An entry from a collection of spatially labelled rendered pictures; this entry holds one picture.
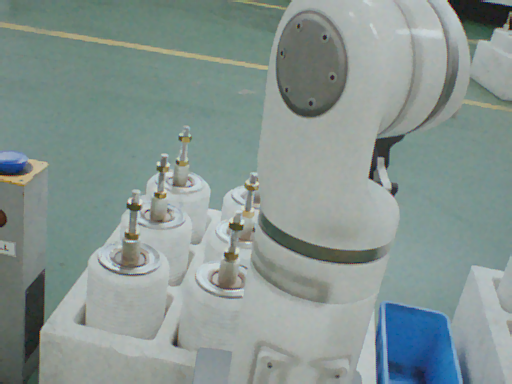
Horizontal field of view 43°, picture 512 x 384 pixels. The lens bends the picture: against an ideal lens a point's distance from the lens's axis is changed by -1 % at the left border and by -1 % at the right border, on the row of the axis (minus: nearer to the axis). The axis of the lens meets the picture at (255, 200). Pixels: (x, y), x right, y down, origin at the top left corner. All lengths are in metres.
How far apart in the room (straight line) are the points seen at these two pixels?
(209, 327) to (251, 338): 0.30
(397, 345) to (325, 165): 0.75
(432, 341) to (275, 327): 0.68
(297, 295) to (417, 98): 0.14
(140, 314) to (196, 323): 0.07
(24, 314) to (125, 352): 0.19
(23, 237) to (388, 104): 0.58
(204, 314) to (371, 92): 0.45
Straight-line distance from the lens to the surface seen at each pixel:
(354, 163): 0.37
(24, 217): 0.84
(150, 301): 0.78
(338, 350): 0.45
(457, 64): 0.40
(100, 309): 0.79
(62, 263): 1.25
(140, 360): 0.78
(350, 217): 0.38
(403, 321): 1.08
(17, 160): 0.84
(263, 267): 0.43
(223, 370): 0.57
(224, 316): 0.75
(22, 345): 0.95
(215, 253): 0.86
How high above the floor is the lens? 0.67
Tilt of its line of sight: 25 degrees down
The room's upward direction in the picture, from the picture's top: 10 degrees clockwise
